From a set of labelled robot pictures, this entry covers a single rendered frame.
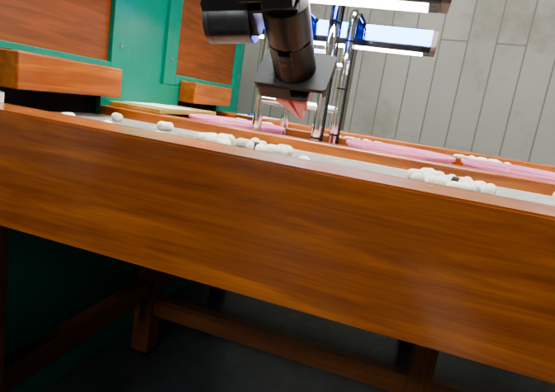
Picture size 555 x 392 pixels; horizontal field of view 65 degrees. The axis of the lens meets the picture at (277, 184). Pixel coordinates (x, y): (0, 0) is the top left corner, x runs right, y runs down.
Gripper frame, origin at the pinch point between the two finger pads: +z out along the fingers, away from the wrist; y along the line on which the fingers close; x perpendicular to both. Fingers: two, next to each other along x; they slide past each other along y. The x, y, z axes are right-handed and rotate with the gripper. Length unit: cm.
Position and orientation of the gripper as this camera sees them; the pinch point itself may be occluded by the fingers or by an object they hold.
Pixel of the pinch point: (301, 112)
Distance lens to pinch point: 67.4
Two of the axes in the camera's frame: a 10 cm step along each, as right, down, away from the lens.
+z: 1.5, 5.2, 8.4
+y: -9.4, -1.9, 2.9
